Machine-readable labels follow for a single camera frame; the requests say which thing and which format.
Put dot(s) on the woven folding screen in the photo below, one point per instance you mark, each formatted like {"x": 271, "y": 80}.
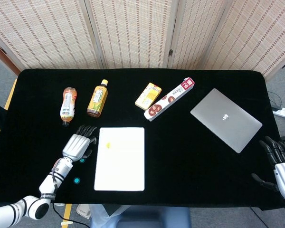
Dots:
{"x": 133, "y": 31}

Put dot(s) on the white power strip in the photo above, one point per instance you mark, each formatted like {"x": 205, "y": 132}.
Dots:
{"x": 283, "y": 112}

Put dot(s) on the teal disc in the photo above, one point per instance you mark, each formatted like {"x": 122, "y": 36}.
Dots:
{"x": 76, "y": 180}
{"x": 82, "y": 161}

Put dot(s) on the black screen hinge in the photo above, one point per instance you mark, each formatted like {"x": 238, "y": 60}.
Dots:
{"x": 170, "y": 52}
{"x": 2, "y": 50}

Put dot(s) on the long white red box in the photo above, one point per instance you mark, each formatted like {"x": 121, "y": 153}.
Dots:
{"x": 168, "y": 98}

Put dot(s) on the black tablecloth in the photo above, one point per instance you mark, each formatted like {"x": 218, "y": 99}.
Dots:
{"x": 180, "y": 154}

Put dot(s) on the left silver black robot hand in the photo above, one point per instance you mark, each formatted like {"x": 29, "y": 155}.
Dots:
{"x": 76, "y": 146}

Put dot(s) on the white rectangular board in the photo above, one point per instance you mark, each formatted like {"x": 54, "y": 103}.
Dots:
{"x": 120, "y": 166}

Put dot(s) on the orange disc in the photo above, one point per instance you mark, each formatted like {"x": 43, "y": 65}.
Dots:
{"x": 108, "y": 145}

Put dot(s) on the peach tea bottle white label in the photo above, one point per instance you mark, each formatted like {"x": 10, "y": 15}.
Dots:
{"x": 67, "y": 104}

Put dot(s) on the yellow tea bottle yellow cap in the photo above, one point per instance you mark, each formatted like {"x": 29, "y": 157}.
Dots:
{"x": 97, "y": 101}

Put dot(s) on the light blue cloth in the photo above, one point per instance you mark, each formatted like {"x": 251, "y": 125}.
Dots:
{"x": 98, "y": 216}

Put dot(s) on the white food container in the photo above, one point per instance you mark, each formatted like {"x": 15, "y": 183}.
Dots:
{"x": 83, "y": 210}

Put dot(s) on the silver closed laptop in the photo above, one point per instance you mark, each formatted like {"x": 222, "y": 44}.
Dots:
{"x": 225, "y": 118}

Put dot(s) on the yellow cardboard box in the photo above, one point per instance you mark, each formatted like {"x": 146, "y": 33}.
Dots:
{"x": 148, "y": 96}

